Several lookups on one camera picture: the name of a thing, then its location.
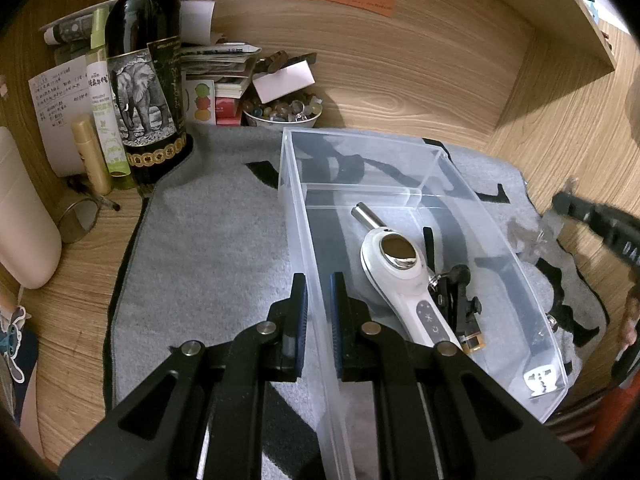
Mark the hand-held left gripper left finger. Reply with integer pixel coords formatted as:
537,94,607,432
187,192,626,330
57,272,311,480

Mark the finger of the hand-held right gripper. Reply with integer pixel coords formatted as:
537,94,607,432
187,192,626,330
551,177,640,267

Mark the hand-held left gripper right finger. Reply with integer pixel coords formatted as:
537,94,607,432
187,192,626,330
329,271,586,480

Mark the clear plastic storage box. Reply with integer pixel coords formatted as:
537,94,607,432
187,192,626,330
279,127,571,480

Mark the white handheld facial massager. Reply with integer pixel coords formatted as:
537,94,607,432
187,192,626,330
360,227,463,356

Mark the silver metal cylinder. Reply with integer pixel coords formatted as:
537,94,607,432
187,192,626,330
350,202,381,233

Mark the black clip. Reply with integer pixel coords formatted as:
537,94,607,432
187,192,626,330
437,265,483,336

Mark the grey mat with black letters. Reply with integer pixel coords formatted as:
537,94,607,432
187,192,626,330
102,122,608,480

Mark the bowl of beads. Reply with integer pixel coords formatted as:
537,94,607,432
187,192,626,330
242,92,323,132

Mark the wooden shelf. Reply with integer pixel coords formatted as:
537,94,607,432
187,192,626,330
540,0,618,73

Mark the small white card box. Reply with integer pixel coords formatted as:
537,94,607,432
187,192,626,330
252,60,316,103

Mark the gold tube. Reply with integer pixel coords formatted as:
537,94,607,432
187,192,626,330
71,117,112,196

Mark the stack of books and papers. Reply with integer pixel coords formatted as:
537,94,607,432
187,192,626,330
42,0,263,126

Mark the green and white spray bottle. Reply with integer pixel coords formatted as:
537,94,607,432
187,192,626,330
86,7,136,191

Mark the blue cartoon sticker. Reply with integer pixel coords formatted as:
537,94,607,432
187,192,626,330
0,305,38,386

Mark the cream plastic bottle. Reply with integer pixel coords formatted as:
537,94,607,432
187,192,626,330
0,127,63,290

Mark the dark wine bottle elephant label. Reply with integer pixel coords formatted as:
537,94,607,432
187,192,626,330
106,0,195,198

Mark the white handwritten note sheet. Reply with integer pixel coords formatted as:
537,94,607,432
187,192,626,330
28,55,88,178

